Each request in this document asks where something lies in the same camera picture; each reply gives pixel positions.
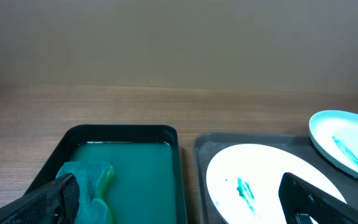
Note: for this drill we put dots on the dark grey serving tray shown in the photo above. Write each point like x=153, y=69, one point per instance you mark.
x=209, y=144

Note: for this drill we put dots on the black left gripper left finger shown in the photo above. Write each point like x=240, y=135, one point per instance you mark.
x=56, y=202

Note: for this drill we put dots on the green yellow sponge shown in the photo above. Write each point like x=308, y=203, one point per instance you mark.
x=93, y=179

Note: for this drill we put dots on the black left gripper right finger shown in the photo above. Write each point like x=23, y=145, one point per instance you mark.
x=304, y=203

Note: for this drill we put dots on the black water tray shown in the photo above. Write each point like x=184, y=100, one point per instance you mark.
x=147, y=186

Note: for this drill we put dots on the white plate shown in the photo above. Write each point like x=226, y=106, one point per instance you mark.
x=243, y=182
x=334, y=134

